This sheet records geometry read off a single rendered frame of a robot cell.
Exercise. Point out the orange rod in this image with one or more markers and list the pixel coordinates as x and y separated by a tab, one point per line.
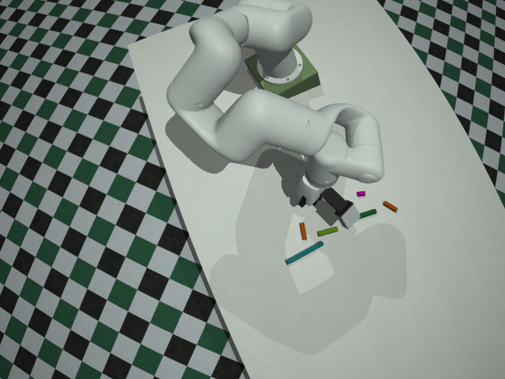
390	206
303	231

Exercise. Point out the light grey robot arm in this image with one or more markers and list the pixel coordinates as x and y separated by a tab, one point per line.
259	117

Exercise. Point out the turquoise rod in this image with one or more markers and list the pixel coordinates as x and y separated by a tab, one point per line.
309	250

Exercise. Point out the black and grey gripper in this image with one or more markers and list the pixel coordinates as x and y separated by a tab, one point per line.
310	193

